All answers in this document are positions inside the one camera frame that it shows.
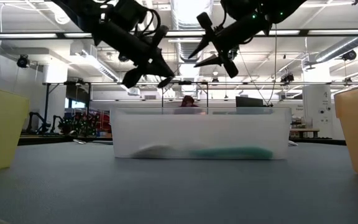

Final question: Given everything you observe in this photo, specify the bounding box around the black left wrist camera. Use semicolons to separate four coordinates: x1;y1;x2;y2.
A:
115;0;150;32

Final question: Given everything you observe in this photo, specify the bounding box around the black left camera cable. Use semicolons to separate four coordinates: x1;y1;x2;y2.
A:
135;7;162;35

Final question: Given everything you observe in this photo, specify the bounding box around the thin hanging cable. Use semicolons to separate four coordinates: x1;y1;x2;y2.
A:
273;23;278;105

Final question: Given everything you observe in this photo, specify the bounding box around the black frame workbench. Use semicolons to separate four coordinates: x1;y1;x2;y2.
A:
42;81;211;131

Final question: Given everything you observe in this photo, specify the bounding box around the long silver air duct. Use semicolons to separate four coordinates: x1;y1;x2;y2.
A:
314;35;358;63

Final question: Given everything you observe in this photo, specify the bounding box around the person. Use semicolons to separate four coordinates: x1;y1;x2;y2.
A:
180;95;199;108

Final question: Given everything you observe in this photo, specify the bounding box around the clear plastic bin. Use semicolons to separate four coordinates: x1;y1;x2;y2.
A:
110;106;293;161

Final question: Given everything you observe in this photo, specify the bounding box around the blue-grey table mat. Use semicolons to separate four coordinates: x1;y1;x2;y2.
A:
0;142;358;224

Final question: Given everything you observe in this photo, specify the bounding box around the black ceiling light rail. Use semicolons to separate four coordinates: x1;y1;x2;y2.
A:
0;29;358;40

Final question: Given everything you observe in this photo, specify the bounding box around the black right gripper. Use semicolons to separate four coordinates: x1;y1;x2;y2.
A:
188;12;272;79

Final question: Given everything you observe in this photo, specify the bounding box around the yellow-green plastic bin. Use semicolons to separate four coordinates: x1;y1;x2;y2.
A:
0;83;30;174

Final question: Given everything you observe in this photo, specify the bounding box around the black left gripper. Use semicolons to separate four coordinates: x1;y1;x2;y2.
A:
96;19;175;89

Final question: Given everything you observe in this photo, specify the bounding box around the black background monitor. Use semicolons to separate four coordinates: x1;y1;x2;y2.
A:
236;96;265;108

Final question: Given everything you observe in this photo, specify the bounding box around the white rectangular air duct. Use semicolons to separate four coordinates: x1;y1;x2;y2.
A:
70;42;141;96

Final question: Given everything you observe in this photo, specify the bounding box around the red background equipment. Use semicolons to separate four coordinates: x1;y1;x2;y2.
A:
70;110;112;138

